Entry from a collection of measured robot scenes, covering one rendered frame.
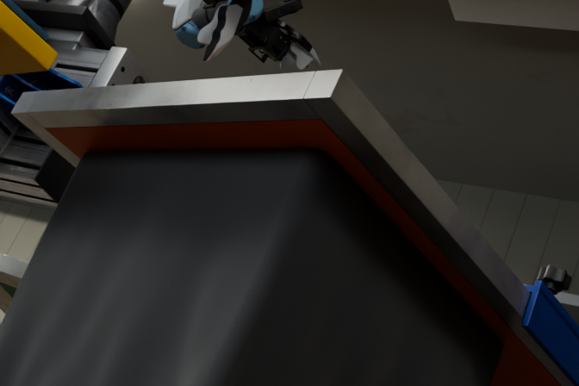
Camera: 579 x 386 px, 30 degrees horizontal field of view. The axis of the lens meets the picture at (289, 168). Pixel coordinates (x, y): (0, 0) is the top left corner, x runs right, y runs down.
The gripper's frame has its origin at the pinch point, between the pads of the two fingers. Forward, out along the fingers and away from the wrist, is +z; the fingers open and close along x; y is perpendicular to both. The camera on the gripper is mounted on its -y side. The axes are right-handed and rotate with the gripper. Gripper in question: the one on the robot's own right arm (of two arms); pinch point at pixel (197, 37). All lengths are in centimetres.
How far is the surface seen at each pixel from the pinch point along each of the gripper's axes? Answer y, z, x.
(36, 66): 6.9, 15.0, 13.7
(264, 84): -18.5, 10.0, 1.9
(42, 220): 532, -153, -323
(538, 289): -30, 8, -46
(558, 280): -29, 4, -52
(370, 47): 243, -236, -267
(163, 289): -7.2, 32.3, -7.1
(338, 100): -29.0, 11.9, 0.6
